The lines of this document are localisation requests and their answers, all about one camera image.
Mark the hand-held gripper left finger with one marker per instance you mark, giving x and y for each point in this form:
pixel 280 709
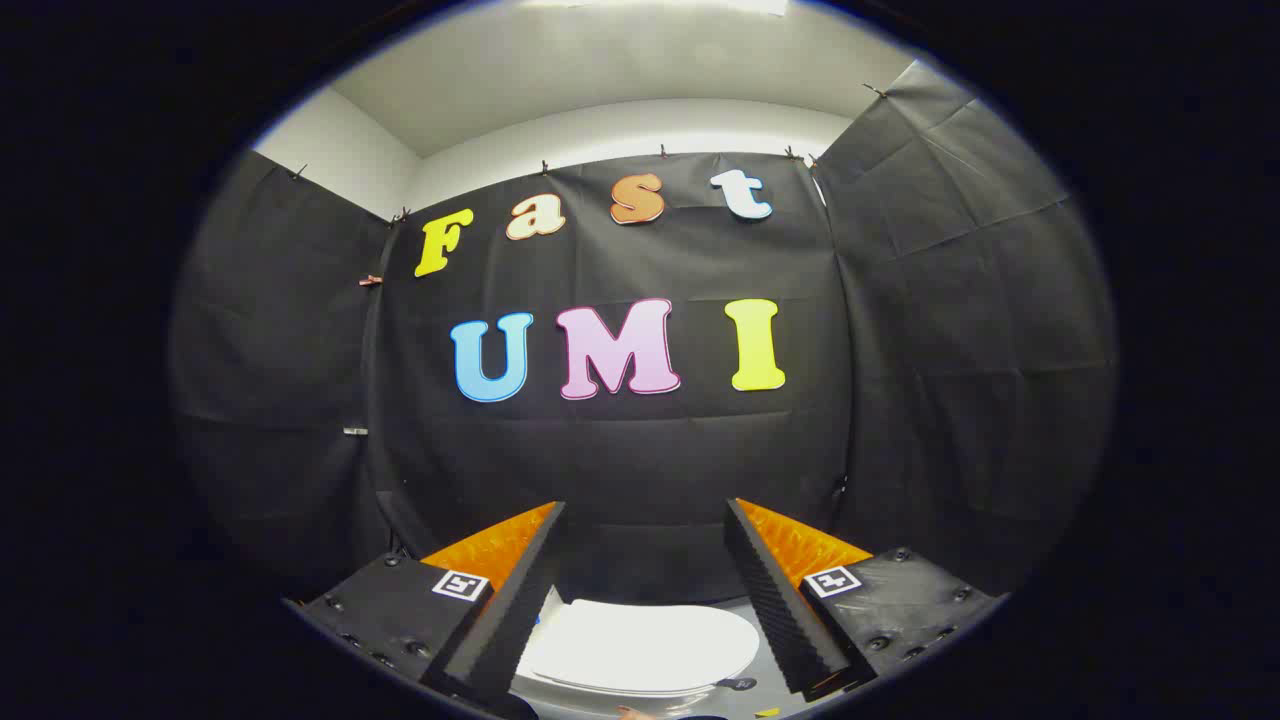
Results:
pixel 505 620

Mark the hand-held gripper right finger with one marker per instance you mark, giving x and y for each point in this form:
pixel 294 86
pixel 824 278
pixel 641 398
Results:
pixel 775 610

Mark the black round lid lifter tab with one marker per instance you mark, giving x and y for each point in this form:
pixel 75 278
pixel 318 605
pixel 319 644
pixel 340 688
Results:
pixel 740 684

